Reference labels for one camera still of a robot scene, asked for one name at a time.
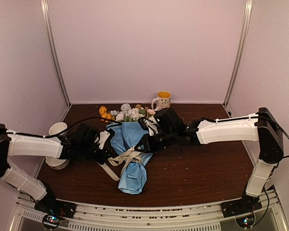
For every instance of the blue fake flower stems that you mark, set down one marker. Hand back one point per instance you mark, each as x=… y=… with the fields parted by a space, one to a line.
x=126 y=114

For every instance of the blue wrapping paper sheet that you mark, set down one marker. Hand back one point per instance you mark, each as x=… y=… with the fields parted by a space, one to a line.
x=127 y=135

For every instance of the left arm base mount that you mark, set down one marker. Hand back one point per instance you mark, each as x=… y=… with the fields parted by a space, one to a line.
x=56 y=207

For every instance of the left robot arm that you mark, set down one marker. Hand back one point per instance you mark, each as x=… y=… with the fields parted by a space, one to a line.
x=57 y=148

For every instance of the cream ribbon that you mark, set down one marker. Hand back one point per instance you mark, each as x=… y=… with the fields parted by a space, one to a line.
x=130 y=156

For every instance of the orange fake flower stem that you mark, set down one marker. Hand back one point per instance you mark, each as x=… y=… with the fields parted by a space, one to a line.
x=106 y=115

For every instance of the left aluminium corner post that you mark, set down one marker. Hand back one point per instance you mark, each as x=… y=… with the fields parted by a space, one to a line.
x=54 y=55

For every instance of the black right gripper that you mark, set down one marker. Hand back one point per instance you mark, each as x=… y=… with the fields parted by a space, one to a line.
x=149 y=147

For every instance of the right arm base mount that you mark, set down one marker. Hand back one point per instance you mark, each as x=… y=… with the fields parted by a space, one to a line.
x=246 y=204

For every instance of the floral ceramic mug yellow inside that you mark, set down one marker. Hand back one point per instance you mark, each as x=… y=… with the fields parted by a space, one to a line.
x=161 y=101

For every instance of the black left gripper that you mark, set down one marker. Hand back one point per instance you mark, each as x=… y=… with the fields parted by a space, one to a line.
x=106 y=154

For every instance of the aluminium corner post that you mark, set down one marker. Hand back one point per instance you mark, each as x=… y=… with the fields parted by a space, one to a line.
x=54 y=55
x=240 y=50

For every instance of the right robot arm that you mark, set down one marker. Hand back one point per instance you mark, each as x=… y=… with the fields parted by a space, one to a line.
x=258 y=127

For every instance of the front aluminium rail base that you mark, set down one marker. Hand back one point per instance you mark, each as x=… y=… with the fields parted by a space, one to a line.
x=201 y=217

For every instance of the white scalloped dish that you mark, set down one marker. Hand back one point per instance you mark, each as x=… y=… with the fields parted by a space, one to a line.
x=55 y=163

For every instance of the right aluminium corner post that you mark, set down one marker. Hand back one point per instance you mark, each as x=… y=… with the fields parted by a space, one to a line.
x=240 y=50

